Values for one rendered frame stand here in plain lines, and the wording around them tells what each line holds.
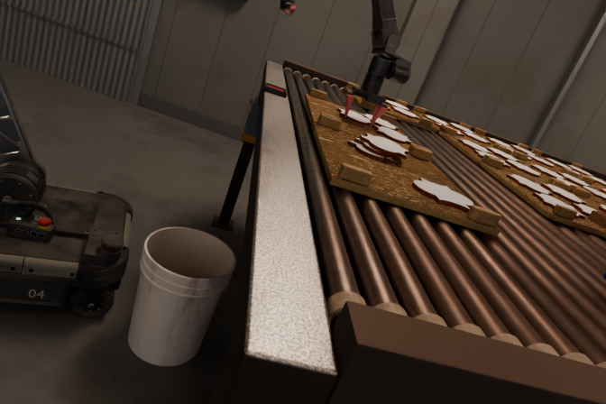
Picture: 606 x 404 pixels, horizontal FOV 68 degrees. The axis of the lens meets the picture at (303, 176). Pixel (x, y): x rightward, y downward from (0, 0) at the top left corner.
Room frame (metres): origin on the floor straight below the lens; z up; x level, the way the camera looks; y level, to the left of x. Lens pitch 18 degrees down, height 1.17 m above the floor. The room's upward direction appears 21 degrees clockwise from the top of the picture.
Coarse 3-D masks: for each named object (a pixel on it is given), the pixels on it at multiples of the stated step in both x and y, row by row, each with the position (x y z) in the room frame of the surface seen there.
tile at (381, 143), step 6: (360, 138) 1.06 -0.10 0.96; (366, 138) 1.05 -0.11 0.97; (372, 138) 1.08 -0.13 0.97; (378, 138) 1.11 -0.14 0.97; (384, 138) 1.14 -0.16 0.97; (372, 144) 1.02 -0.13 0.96; (378, 144) 1.03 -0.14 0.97; (384, 144) 1.06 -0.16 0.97; (390, 144) 1.09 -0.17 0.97; (396, 144) 1.11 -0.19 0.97; (378, 150) 1.01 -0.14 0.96; (384, 150) 1.01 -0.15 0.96; (390, 150) 1.03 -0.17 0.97; (396, 150) 1.05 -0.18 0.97; (402, 150) 1.08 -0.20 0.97; (402, 156) 1.03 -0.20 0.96
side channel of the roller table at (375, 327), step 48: (336, 336) 0.35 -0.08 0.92; (384, 336) 0.33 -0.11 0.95; (432, 336) 0.36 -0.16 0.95; (480, 336) 0.39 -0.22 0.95; (336, 384) 0.31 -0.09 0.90; (384, 384) 0.32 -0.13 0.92; (432, 384) 0.32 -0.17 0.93; (480, 384) 0.33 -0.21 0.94; (528, 384) 0.34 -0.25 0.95; (576, 384) 0.37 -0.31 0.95
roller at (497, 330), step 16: (336, 96) 1.91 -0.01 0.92; (416, 224) 0.75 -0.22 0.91; (432, 240) 0.69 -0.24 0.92; (432, 256) 0.65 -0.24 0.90; (448, 256) 0.64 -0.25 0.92; (448, 272) 0.60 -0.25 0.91; (464, 272) 0.60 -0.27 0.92; (464, 288) 0.56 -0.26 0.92; (464, 304) 0.53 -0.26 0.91; (480, 304) 0.52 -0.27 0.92; (480, 320) 0.50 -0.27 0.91; (496, 320) 0.49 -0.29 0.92; (496, 336) 0.46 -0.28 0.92; (512, 336) 0.46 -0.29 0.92
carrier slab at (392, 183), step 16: (320, 128) 1.11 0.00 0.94; (320, 144) 0.96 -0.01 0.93; (336, 144) 1.01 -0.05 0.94; (336, 160) 0.88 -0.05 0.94; (352, 160) 0.92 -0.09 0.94; (368, 160) 0.98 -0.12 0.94; (400, 160) 1.10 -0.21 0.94; (416, 160) 1.17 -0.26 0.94; (336, 176) 0.77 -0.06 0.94; (384, 176) 0.89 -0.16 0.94; (400, 176) 0.94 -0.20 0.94; (416, 176) 0.99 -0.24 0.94; (432, 176) 1.05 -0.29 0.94; (368, 192) 0.77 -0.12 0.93; (384, 192) 0.78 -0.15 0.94; (400, 192) 0.82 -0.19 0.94; (416, 192) 0.86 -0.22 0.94; (416, 208) 0.79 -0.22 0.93; (432, 208) 0.80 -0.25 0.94; (448, 208) 0.83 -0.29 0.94; (464, 224) 0.81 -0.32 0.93; (480, 224) 0.82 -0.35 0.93
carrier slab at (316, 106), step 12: (312, 96) 1.56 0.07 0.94; (312, 108) 1.34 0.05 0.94; (324, 108) 1.41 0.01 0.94; (336, 108) 1.51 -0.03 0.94; (312, 120) 1.20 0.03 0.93; (348, 120) 1.37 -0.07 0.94; (348, 132) 1.20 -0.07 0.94; (360, 132) 1.26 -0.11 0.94; (372, 132) 1.33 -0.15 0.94; (408, 144) 1.34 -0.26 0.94
